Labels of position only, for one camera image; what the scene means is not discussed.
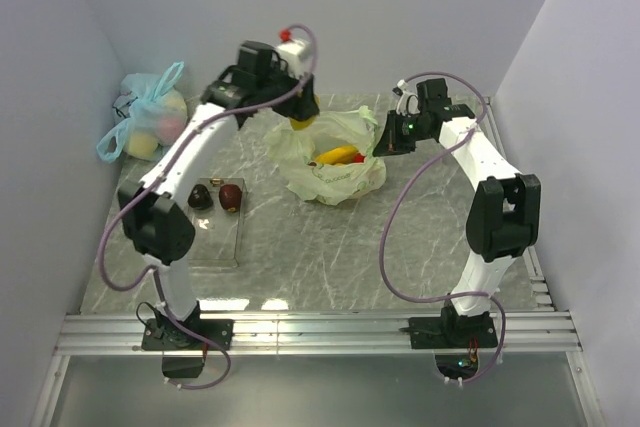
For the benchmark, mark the yellow fake banana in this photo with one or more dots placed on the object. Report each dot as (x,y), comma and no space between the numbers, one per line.
(339,155)

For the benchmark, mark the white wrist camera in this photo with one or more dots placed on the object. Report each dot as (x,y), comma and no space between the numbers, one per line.
(296,53)
(407,103)

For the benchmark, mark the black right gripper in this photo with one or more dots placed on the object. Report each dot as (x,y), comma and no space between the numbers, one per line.
(390,143)

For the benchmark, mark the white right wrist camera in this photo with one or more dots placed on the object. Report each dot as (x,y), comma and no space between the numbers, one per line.
(407,103)

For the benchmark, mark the blue plastic bag with fruits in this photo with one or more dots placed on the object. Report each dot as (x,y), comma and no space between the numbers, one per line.
(149,116)

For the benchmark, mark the aluminium mounting rail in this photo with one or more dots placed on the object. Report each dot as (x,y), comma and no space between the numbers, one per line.
(326,333)

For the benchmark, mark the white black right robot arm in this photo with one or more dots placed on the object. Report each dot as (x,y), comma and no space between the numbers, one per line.
(503,220)

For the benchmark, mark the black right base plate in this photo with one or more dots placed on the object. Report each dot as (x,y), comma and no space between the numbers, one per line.
(432,333)

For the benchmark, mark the dark brown fake fruit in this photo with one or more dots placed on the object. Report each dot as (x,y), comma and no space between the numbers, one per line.
(200,198)

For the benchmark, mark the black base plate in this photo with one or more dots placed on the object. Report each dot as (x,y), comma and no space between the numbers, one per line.
(432,333)
(163,335)

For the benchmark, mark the dark red fake fruit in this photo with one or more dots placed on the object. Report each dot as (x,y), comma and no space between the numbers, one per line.
(230,197)

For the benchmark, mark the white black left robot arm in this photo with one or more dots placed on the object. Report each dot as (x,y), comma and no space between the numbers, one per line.
(152,210)

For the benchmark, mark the clear plastic tray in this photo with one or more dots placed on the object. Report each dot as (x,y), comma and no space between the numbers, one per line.
(218,233)

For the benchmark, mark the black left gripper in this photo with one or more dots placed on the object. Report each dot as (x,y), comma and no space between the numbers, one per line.
(301,108)

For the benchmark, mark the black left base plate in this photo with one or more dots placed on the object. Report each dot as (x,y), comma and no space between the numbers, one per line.
(163,335)

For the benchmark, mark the yellow fake bell pepper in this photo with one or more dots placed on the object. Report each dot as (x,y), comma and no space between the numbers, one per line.
(302,123)

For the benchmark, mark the pale green plastic bag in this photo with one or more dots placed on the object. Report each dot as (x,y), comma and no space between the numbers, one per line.
(293,152)

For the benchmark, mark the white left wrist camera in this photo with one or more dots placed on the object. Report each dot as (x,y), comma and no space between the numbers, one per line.
(296,53)

